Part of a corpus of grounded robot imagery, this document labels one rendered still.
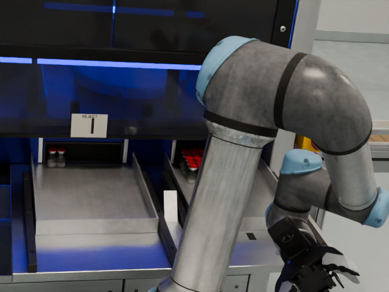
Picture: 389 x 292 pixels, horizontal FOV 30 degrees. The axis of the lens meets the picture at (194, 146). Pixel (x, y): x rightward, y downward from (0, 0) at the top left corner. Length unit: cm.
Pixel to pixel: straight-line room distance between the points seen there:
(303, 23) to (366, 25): 544
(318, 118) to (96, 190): 84
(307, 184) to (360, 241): 218
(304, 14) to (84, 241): 75
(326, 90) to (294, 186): 42
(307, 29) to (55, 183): 71
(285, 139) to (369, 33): 540
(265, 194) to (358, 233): 183
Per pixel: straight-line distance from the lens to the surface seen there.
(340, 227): 364
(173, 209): 165
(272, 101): 103
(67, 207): 167
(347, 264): 123
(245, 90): 104
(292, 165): 140
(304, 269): 129
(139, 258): 151
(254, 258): 156
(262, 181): 189
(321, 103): 102
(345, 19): 711
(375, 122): 221
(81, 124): 174
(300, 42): 180
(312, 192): 140
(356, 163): 117
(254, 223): 165
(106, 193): 173
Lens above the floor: 170
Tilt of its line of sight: 24 degrees down
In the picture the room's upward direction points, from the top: 7 degrees clockwise
